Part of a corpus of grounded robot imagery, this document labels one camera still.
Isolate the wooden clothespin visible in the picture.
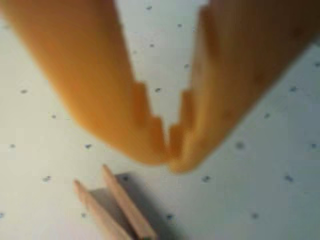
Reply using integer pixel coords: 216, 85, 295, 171
72, 163, 159, 240

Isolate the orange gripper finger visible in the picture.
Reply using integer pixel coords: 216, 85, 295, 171
0, 0, 169, 166
167, 0, 320, 174

